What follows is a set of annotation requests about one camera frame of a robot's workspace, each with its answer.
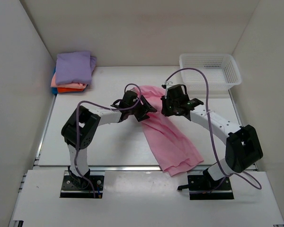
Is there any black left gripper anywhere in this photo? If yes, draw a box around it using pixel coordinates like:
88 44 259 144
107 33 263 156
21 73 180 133
129 95 156 122

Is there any pink t-shirt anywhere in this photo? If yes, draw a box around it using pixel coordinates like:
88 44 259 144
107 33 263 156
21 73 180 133
140 86 204 176

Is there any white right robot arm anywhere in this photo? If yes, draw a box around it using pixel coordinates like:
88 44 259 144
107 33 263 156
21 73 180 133
161 84 263 189

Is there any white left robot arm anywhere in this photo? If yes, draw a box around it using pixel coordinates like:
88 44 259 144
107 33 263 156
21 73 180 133
61 90 157 190

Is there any white plastic basket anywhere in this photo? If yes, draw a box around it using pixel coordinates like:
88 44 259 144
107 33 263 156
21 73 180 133
179 53 242 94

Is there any folded salmon t-shirt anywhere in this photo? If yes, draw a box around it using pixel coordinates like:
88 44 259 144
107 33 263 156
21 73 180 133
51 73 87 89

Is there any folded purple t-shirt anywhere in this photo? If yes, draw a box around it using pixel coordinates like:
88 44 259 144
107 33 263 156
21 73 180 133
55 51 97 85

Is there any folded orange t-shirt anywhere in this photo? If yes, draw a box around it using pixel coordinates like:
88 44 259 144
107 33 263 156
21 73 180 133
57 87 85 94

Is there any folded blue t-shirt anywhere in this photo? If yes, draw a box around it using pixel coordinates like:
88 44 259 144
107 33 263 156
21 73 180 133
51 68 58 95

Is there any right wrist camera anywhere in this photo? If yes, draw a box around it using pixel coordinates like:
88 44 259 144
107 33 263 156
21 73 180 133
162 81 173 99

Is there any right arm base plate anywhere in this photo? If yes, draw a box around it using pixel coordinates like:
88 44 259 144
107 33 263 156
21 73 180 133
177 175 234 201

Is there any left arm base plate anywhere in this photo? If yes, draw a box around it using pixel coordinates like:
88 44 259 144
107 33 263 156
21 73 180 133
60 171 105 199

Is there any aluminium table edge rail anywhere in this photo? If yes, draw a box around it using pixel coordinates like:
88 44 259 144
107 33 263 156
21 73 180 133
34 94 257 173

